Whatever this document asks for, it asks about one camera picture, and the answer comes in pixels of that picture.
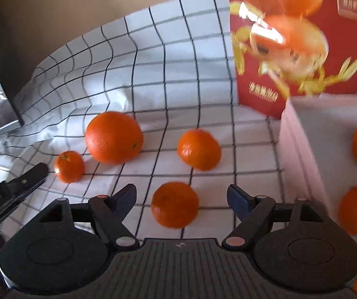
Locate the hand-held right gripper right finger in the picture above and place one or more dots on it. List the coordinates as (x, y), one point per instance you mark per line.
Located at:
(236, 196)

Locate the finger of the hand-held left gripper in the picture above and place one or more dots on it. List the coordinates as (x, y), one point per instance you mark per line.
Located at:
(32, 176)

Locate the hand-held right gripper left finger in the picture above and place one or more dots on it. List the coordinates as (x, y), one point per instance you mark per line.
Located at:
(126, 196)

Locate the pink cardboard box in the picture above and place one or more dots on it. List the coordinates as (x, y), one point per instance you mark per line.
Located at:
(321, 124)

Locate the large orange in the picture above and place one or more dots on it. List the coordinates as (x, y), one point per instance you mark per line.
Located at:
(114, 137)

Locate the red printed snack bag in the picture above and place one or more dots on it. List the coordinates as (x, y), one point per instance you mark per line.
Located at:
(259, 84)

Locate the white black-grid tablecloth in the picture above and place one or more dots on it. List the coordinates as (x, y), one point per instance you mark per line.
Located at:
(166, 84)

